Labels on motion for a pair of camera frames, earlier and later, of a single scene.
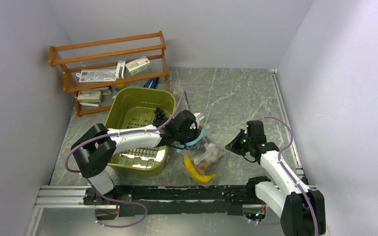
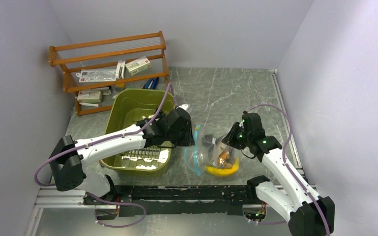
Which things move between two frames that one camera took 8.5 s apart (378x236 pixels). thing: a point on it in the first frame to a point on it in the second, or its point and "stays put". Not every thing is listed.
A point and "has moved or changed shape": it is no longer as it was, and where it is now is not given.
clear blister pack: (97, 75) stays put
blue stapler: (152, 83) stays put
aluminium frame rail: (62, 196) stays put
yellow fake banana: (194, 173) to (213, 170)
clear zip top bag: (202, 159) has moved or changed shape
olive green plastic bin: (135, 106) stays put
